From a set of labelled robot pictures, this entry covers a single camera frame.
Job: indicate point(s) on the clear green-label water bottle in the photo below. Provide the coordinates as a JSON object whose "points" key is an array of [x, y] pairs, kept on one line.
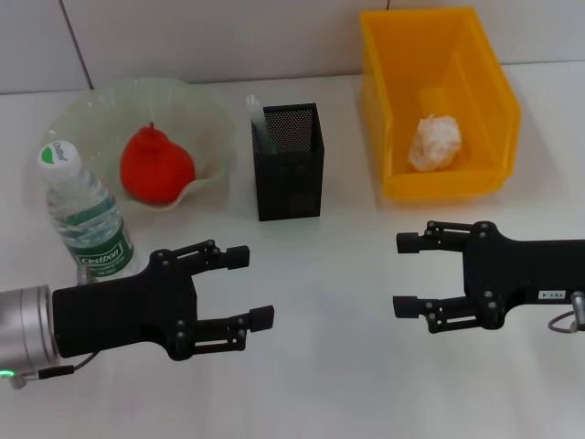
{"points": [[87, 219]]}

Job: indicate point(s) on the red pear-shaped fruit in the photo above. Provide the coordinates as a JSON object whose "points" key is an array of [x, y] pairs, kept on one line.
{"points": [[155, 169]]}

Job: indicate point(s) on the grey marker pen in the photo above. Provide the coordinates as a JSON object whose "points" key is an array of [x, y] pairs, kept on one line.
{"points": [[256, 119]]}

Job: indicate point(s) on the gripper silver connector plug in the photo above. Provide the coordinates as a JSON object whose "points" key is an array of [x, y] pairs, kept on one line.
{"points": [[82, 273], [578, 308]]}

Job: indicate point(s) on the left gripper silver connector plug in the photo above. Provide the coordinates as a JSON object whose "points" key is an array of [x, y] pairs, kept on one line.
{"points": [[82, 273]]}

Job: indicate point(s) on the pale green glass fruit plate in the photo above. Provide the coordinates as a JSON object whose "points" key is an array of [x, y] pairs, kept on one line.
{"points": [[91, 114]]}

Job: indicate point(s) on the right gripper silver connector plug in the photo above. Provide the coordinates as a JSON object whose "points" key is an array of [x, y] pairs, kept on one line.
{"points": [[578, 308]]}

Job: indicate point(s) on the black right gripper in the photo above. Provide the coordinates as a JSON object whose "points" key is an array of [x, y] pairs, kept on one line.
{"points": [[525, 270]]}

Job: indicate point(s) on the white paper ball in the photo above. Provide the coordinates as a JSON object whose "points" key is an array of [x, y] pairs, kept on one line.
{"points": [[434, 144]]}

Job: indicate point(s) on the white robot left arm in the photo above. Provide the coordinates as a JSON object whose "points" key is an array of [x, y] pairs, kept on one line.
{"points": [[23, 329]]}

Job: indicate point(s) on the yellow plastic bin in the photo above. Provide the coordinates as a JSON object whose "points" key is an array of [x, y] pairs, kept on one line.
{"points": [[411, 68]]}

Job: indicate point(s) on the black mesh pen holder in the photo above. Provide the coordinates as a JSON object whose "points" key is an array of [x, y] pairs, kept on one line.
{"points": [[290, 183]]}

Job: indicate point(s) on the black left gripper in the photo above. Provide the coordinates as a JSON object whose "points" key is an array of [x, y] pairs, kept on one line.
{"points": [[119, 315]]}

